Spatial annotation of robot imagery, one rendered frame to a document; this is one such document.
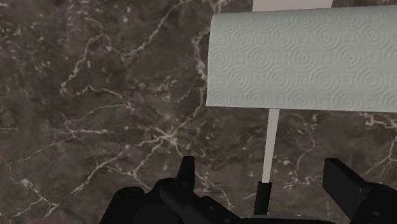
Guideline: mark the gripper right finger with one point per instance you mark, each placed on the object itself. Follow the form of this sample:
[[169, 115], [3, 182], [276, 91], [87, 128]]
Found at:
[[366, 198]]

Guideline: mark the white paper towel roll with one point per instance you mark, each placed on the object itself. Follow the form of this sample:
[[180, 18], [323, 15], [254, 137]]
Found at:
[[297, 59]]

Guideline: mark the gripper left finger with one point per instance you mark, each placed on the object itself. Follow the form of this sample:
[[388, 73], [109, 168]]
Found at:
[[173, 201]]

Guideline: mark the white paper towel holder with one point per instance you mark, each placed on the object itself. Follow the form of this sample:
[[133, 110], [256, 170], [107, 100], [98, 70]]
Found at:
[[270, 139]]

